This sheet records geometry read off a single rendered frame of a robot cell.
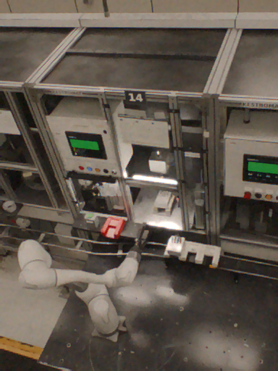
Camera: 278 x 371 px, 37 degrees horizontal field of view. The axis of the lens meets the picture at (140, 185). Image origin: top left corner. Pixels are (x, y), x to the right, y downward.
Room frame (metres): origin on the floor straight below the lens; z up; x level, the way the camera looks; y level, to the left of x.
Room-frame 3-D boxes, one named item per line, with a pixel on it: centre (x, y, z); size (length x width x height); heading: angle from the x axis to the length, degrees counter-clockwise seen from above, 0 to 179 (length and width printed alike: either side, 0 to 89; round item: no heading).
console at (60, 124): (2.23, 0.26, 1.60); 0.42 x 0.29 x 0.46; 64
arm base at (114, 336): (1.36, 0.37, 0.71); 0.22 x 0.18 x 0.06; 64
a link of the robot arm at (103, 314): (1.38, 0.39, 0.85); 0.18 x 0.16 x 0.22; 16
